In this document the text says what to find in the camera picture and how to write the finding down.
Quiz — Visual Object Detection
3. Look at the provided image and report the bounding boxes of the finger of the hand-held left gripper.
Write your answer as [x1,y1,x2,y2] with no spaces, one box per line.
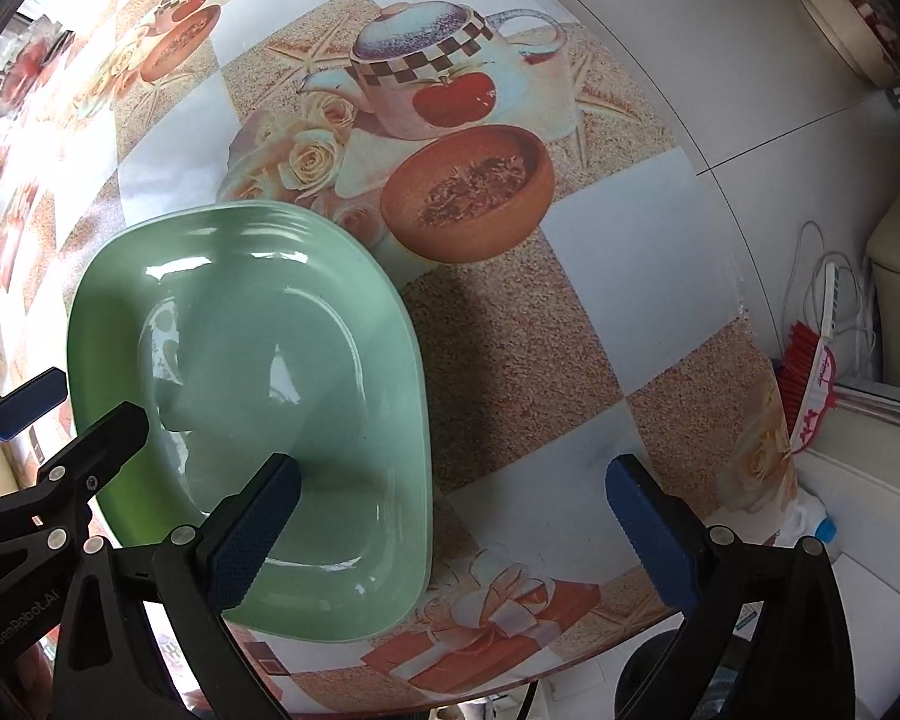
[0,401,152,541]
[0,367,69,458]

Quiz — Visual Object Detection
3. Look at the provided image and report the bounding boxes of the printed tablecloth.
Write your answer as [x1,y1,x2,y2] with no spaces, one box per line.
[0,0,800,713]

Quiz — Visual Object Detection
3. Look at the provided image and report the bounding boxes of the clear plastic packet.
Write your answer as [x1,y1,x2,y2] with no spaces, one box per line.
[0,15,76,119]

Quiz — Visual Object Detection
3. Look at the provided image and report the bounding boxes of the white cabinet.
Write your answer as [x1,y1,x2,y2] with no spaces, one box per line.
[793,382,900,661]

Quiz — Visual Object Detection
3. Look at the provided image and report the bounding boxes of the white cable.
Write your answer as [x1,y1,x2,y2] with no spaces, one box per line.
[784,221,880,383]

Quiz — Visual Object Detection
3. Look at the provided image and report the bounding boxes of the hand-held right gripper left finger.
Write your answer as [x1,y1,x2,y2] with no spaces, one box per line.
[54,452,303,720]

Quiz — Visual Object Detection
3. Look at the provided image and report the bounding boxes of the red bristle brush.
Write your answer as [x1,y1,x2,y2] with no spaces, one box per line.
[776,255,847,460]

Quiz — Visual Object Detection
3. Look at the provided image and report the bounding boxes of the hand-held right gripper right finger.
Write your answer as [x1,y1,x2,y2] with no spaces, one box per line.
[605,454,857,720]

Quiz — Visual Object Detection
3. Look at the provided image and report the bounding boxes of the white bottle with blue cap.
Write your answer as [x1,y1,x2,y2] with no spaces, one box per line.
[786,495,841,550]

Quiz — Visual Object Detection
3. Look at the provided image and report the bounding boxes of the green glass plate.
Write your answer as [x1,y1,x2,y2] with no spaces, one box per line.
[66,201,432,644]

